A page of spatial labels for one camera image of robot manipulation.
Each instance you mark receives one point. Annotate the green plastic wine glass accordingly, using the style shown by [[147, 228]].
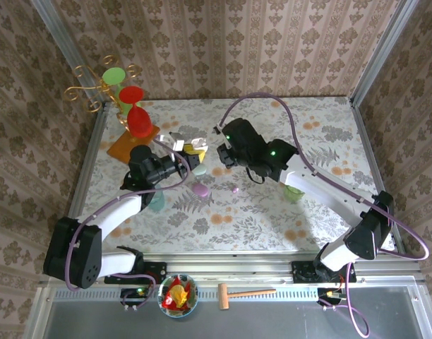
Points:
[[113, 76]]

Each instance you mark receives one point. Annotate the green plastic cup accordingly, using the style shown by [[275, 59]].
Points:
[[293, 195]]

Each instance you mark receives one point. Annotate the wooden mallet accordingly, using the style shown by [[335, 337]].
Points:
[[223, 296]]

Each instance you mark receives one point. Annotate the purple earbud charging case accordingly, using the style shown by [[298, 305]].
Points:
[[200, 190]]

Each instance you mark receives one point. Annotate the teal plastic cup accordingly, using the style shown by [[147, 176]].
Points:
[[156, 203]]

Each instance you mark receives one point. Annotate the aluminium frame post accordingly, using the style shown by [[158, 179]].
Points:
[[62, 37], [391, 35]]

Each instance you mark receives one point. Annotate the mint green earbud charging case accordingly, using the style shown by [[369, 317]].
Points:
[[200, 171]]

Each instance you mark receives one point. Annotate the red yellow crumpled wrappers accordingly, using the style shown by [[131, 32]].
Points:
[[176, 295]]

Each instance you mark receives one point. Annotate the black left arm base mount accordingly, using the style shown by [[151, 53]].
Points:
[[156, 272]]

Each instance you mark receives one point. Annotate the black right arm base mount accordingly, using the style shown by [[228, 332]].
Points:
[[302, 272]]

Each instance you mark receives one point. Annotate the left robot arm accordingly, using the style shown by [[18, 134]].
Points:
[[110, 219]]

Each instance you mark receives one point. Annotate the clear glass bowl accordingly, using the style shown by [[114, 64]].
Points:
[[177, 312]]

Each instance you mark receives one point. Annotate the orange wooden rack base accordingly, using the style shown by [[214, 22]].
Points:
[[119, 146]]

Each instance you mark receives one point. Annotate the red plastic wine glass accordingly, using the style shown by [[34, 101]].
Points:
[[139, 121]]

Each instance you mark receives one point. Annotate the black controller board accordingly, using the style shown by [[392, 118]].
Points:
[[329, 296], [133, 296]]

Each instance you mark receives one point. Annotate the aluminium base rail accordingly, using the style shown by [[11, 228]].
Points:
[[230, 265]]

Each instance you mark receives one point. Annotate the aluminium table side rail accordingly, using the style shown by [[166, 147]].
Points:
[[90, 148], [367, 141]]

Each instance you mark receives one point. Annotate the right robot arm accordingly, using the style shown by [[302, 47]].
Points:
[[325, 190]]

